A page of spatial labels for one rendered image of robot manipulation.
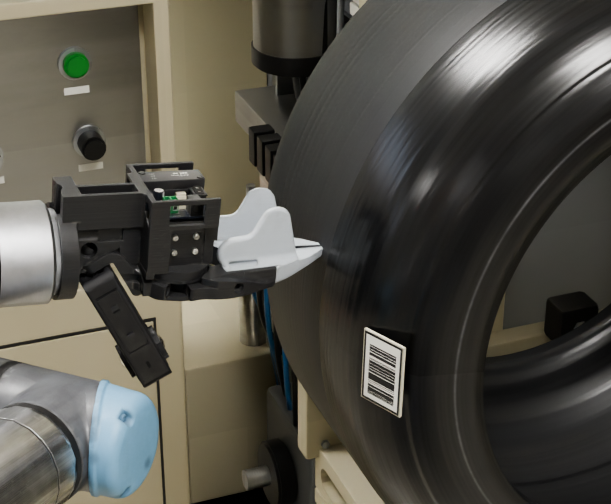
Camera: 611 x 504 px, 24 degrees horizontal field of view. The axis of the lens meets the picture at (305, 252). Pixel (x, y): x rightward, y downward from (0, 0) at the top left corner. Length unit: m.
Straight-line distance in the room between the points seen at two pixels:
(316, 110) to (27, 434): 0.39
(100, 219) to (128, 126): 0.74
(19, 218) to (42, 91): 0.71
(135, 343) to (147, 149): 0.73
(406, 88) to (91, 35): 0.70
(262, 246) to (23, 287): 0.18
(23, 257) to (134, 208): 0.09
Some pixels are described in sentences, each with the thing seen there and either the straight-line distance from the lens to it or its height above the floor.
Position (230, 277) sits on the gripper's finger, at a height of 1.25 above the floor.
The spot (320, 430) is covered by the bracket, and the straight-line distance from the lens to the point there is 1.55.
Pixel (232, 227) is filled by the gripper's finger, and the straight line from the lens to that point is 1.12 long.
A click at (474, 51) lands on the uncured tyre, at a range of 1.07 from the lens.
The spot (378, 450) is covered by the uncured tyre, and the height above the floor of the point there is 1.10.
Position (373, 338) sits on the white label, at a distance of 1.08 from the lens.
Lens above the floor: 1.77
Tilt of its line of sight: 28 degrees down
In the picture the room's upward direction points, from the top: straight up
